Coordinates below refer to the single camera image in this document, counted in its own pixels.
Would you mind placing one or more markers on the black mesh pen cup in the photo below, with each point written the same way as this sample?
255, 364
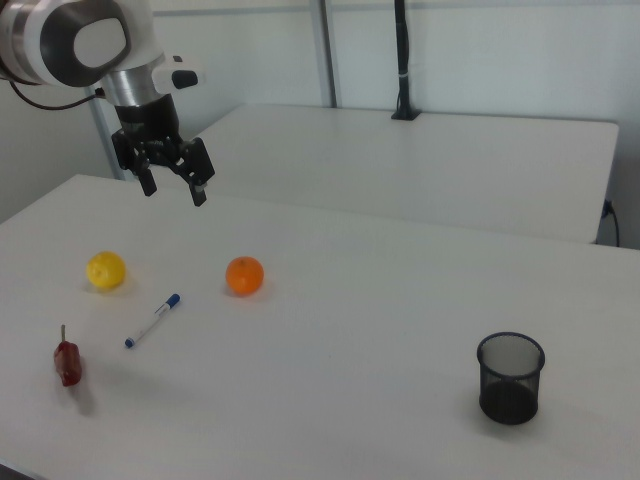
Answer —
510, 395

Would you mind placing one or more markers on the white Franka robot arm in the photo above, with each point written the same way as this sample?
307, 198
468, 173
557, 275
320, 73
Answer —
90, 45

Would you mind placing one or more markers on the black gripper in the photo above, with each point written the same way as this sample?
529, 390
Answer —
150, 130

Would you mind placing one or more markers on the white side table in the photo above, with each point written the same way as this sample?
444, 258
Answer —
400, 165

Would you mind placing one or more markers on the black camera pole with base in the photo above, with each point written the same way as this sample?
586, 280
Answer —
402, 50

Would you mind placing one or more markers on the white marker pen blue cap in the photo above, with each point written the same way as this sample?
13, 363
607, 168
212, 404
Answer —
152, 321

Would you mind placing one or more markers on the red chili pepper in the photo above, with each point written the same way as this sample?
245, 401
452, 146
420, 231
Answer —
68, 364

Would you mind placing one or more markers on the orange mandarin fruit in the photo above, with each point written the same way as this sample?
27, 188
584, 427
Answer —
244, 276

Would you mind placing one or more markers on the grey aluminium frame post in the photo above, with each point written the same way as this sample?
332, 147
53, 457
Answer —
325, 50

